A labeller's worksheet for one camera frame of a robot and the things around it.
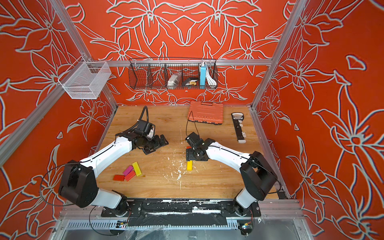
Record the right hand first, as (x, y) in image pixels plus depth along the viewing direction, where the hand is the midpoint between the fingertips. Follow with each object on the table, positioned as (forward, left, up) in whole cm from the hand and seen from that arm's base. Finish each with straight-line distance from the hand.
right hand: (189, 157), depth 85 cm
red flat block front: (-11, +40, -4) cm, 41 cm away
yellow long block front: (-6, +31, -4) cm, 32 cm away
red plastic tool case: (+35, -15, 0) cm, 38 cm away
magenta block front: (-6, +37, -6) cm, 38 cm away
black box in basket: (+36, 0, +28) cm, 45 cm away
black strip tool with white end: (+35, -35, -4) cm, 50 cm away
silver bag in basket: (+40, +10, +26) cm, 49 cm away
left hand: (+5, +15, +5) cm, 17 cm away
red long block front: (-10, +34, -5) cm, 35 cm away
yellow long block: (-3, 0, -4) cm, 5 cm away
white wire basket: (+38, +66, +27) cm, 81 cm away
